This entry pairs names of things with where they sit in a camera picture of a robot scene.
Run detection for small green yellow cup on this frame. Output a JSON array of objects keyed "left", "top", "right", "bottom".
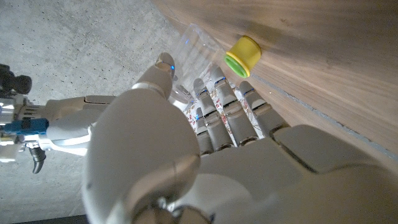
[{"left": 223, "top": 35, "right": 262, "bottom": 79}]

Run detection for clear medicine bottle white cap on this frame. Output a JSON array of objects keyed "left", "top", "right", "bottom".
[{"left": 169, "top": 23, "right": 228, "bottom": 104}]

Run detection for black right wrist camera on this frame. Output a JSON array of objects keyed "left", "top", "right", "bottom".
[{"left": 0, "top": 63, "right": 33, "bottom": 96}]

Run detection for floral print backdrop cloth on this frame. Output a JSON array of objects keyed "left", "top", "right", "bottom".
[{"left": 183, "top": 77, "right": 295, "bottom": 147}]

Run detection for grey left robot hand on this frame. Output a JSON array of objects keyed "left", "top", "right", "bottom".
[{"left": 81, "top": 52, "right": 398, "bottom": 224}]

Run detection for right arm thick black cable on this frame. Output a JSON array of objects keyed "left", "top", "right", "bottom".
[{"left": 28, "top": 146, "right": 48, "bottom": 174}]

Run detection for grey perforated metal panel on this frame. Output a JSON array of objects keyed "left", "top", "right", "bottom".
[{"left": 12, "top": 214, "right": 90, "bottom": 224}]

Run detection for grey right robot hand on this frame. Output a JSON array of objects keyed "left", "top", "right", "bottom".
[{"left": 42, "top": 95, "right": 118, "bottom": 157}]

